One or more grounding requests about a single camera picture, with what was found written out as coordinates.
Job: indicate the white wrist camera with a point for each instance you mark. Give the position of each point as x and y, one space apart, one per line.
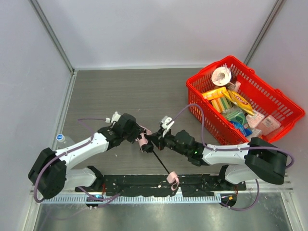
114 118
166 124

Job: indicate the pink packaged item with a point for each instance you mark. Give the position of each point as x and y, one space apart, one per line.
255 119

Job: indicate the orange snack box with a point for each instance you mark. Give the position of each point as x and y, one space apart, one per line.
214 94

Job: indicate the yellow Lays chips bag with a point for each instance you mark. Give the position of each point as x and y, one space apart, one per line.
239 101

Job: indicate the white slotted cable duct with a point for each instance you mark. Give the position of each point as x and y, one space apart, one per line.
78 198

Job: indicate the dark brown jar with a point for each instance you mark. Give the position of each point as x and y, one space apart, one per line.
231 85

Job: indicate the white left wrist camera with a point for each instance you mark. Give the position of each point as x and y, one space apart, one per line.
114 118

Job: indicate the clear plastic water bottle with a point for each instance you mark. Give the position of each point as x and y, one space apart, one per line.
64 141

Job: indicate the toilet paper roll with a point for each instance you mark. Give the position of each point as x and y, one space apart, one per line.
221 76

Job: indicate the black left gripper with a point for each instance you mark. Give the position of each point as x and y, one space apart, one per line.
135 131

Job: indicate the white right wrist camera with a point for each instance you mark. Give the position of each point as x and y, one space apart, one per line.
166 124

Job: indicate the clear labelled plastic container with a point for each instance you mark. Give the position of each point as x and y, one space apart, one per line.
268 125

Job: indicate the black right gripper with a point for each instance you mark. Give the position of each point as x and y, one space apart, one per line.
157 138

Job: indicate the blue snack packet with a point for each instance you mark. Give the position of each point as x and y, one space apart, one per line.
245 130

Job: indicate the yellow green sponge pack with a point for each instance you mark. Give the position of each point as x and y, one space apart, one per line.
221 104

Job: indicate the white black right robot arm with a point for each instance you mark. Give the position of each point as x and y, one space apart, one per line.
252 160

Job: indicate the green snack packet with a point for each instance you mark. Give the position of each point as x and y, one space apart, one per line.
235 114

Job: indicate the red plastic shopping basket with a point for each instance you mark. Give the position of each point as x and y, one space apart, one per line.
263 98

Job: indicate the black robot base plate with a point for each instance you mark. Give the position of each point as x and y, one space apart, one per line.
191 185

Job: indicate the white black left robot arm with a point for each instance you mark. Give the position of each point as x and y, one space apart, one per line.
53 171

